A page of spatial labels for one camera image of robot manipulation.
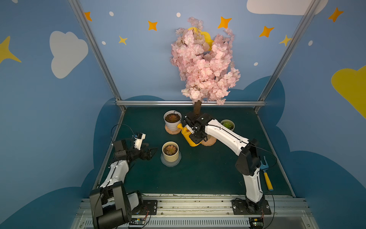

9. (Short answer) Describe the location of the blue yellow garden fork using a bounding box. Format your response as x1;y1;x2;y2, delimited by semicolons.
260;156;274;191

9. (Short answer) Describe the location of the cream ribbed pot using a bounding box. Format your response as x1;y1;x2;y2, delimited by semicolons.
162;141;180;162

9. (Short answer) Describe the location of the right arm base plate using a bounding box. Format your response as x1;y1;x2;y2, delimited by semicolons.
231;198;272;215

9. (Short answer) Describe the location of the metal tree base plate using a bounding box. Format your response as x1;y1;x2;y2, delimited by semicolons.
185;112;198;127

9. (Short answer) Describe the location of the aluminium back rail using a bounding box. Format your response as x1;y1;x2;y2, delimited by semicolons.
115;100;266;107

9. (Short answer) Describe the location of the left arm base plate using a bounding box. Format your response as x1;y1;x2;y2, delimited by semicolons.
132;200;158;216

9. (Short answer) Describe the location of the aluminium frame post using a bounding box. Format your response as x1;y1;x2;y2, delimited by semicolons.
69;0;126;113
254;0;321;114

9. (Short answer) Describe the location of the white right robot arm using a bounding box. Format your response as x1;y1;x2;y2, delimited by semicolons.
182;112;265;213

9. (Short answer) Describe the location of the pink blossom tree crown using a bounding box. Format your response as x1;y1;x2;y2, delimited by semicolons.
170;17;241;105

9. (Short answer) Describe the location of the brown tree trunk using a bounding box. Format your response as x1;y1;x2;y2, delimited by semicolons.
193;101;202;117

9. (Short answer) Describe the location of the red orange succulent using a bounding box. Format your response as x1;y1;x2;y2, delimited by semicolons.
165;113;181;123

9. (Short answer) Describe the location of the pale green ribbed pot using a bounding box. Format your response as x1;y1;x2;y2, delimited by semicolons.
220;119;235;131

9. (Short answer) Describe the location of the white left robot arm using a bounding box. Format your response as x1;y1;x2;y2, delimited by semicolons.
90;139;157;229

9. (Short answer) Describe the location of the right circuit board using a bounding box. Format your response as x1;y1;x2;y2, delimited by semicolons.
249;218;264;229

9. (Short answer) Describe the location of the pink faceted saucer left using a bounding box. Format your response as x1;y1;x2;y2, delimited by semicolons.
165;125;182;135

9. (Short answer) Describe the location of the aluminium frame post left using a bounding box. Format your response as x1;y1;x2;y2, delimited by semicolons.
69;0;126;113

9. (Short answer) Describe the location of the clear faceted saucer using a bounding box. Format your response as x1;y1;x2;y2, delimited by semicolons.
161;153;182;167

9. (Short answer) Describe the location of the circuit board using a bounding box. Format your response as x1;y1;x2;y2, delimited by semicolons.
249;218;264;229
128;218;147;227

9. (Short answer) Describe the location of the yellow watering can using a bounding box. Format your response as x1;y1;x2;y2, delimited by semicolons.
177;123;201;147

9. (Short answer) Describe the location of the large white pot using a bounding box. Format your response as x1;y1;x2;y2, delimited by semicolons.
164;110;182;132

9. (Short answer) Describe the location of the bright green succulent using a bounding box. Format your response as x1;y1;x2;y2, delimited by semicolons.
222;122;234;130

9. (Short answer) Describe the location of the pink green rosette succulent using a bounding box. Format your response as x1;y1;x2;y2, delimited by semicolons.
163;145;178;156

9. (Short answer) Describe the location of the floor rail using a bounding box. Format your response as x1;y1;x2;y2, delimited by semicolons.
92;110;125;189
257;115;296;198

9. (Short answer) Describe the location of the left circuit board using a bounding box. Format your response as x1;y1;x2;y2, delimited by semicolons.
128;218;147;227

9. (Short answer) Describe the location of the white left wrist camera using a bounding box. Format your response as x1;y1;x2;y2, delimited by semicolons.
133;133;146;150

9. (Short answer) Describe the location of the right side floor rail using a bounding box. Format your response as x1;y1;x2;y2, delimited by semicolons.
257;115;296;198

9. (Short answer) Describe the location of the aluminium frame post right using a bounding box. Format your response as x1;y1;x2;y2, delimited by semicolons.
254;0;321;114

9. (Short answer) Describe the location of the left side floor rail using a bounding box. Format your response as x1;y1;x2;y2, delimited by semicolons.
92;110;125;189

